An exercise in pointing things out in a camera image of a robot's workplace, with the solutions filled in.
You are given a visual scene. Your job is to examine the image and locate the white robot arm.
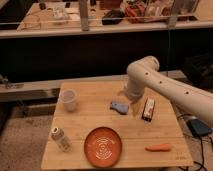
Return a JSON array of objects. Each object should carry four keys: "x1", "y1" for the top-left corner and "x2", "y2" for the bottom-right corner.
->
[{"x1": 124, "y1": 56, "x2": 213, "y2": 127}]

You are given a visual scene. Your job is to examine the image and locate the black rectangular box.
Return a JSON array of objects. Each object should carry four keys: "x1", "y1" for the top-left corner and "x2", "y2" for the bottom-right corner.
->
[{"x1": 142, "y1": 98, "x2": 155, "y2": 122}]

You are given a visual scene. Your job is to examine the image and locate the blue toy fish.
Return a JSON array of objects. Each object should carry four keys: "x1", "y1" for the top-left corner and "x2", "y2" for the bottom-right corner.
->
[{"x1": 110, "y1": 101, "x2": 129, "y2": 115}]

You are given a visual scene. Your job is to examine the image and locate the orange carrot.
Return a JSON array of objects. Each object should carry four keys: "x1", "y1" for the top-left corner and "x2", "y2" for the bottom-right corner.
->
[{"x1": 146, "y1": 143, "x2": 172, "y2": 152}]

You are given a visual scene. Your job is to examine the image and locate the orange round plate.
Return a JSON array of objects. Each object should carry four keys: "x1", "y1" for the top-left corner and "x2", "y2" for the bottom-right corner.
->
[{"x1": 84, "y1": 127, "x2": 122, "y2": 168}]

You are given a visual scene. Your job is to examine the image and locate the black power adapter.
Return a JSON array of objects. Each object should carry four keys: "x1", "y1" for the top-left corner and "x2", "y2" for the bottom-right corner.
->
[{"x1": 186, "y1": 119, "x2": 212, "y2": 137}]

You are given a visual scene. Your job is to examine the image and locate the white plastic cup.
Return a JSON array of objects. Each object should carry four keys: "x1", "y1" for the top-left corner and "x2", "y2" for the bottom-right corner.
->
[{"x1": 59, "y1": 89, "x2": 77, "y2": 112}]

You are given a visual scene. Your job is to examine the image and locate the white spice bottle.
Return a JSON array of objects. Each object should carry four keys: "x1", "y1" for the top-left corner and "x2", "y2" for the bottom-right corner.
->
[{"x1": 51, "y1": 127, "x2": 71, "y2": 152}]

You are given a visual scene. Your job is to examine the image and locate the black bag on bench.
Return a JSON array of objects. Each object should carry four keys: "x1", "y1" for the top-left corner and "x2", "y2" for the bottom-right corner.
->
[{"x1": 102, "y1": 10, "x2": 124, "y2": 25}]

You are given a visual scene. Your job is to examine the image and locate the orange tool on bench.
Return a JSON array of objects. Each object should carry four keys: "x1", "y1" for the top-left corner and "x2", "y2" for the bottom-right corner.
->
[{"x1": 125, "y1": 3, "x2": 146, "y2": 23}]

